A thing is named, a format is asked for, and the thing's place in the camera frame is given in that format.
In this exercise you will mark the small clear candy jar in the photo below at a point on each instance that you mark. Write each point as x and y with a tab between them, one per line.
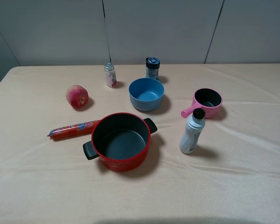
110	75

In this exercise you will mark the blue plastic bowl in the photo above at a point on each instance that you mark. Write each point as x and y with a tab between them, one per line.
146	94

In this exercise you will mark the dark blue-lidded jar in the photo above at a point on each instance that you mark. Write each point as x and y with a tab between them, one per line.
152	67

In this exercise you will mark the white bottle black cap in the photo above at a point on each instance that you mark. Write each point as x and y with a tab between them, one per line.
194	126

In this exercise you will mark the orange wrapped sausage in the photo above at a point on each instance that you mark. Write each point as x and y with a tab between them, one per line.
72	131

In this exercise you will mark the red peach fruit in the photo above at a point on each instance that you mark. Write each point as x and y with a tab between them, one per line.
77	96

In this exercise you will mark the red pot black handles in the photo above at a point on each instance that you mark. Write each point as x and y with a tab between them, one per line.
120	141

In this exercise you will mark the pink saucepan with handle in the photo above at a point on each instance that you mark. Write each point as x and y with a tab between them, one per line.
207	99

